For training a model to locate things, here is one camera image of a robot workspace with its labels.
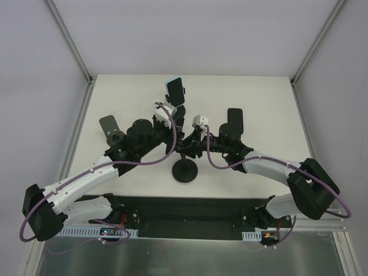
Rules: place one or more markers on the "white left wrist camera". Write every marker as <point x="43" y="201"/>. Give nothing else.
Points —
<point x="164" y="113"/>

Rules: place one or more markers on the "phone in light blue case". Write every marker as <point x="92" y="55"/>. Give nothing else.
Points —
<point x="175" y="92"/>

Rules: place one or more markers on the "black round-base phone stand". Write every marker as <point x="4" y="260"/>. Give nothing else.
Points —
<point x="179" y="116"/>
<point x="185" y="170"/>

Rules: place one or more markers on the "aluminium frame rail left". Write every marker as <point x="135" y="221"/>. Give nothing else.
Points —
<point x="68" y="40"/>

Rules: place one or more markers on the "aluminium profile beam right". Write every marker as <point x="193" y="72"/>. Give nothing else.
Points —
<point x="327" y="223"/>

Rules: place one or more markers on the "small metal folding phone stand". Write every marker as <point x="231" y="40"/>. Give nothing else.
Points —
<point x="111" y="130"/>

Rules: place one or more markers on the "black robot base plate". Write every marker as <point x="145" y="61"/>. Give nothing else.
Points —
<point x="186" y="218"/>

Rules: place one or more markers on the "white slotted cable duct right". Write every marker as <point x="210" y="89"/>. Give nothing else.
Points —
<point x="259" y="235"/>

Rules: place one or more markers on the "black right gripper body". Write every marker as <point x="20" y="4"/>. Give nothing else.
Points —
<point x="194" y="144"/>

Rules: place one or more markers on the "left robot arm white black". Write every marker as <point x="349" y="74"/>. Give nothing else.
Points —
<point x="48" y="210"/>

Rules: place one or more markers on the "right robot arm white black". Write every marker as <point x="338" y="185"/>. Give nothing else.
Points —
<point x="312" y="191"/>

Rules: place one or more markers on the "aluminium frame rail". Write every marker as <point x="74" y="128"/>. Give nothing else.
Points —
<point x="68" y="40"/>
<point x="317" y="41"/>

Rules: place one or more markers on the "aluminium frame rail right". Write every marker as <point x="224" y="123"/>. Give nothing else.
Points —
<point x="317" y="41"/>

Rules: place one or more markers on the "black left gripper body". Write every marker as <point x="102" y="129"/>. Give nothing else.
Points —
<point x="168" y="139"/>

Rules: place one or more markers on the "white slotted cable duct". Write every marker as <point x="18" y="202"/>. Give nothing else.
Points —
<point x="97" y="231"/>
<point x="259" y="235"/>

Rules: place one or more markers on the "white slotted cable duct left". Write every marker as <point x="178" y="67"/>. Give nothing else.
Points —
<point x="97" y="231"/>

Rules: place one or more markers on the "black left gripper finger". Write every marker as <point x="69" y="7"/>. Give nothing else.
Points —
<point x="178" y="130"/>
<point x="170" y="141"/>

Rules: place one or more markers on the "black phone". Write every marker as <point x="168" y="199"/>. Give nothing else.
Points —
<point x="176" y="134"/>
<point x="235" y="117"/>

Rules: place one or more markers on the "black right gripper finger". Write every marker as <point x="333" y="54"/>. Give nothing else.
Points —
<point x="193" y="138"/>
<point x="191" y="151"/>

